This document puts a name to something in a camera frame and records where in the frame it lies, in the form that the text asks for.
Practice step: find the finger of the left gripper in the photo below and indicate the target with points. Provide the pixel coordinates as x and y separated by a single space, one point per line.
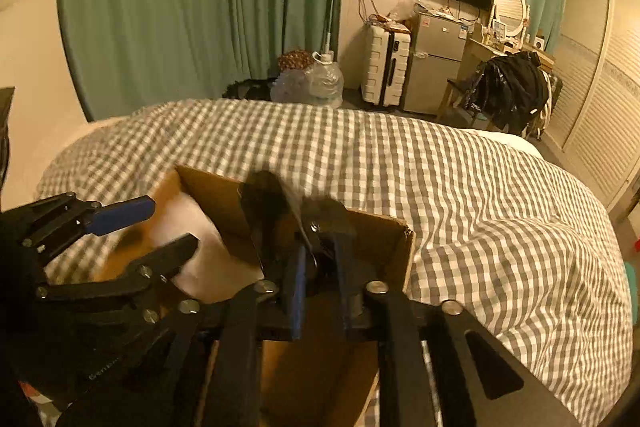
51 225
140 275

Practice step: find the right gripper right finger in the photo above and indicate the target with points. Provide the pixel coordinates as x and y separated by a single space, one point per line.
437 365

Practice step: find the white louvered wardrobe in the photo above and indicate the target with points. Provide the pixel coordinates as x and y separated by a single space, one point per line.
594 128

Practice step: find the white sock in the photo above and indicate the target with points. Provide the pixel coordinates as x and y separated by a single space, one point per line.
212 274

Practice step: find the clear water jug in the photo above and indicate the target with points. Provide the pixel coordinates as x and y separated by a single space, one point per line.
320 84

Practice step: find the white oval vanity mirror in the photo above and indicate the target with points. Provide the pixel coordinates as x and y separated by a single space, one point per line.
512 14

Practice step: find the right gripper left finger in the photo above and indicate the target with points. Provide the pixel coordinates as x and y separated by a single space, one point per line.
267 309

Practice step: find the black jacket on chair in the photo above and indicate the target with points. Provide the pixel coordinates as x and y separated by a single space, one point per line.
514 93

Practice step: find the wooden dressing table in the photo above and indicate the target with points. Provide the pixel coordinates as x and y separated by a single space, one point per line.
475 53

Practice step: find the silver mini fridge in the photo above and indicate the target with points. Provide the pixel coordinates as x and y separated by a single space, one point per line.
435 56

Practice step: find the brown patterned bag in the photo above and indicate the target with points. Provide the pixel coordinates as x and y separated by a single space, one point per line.
295 60

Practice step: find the white suitcase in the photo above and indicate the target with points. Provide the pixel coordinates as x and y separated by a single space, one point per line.
385 64

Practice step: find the grey checkered duvet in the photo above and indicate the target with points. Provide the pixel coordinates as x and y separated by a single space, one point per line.
522 243

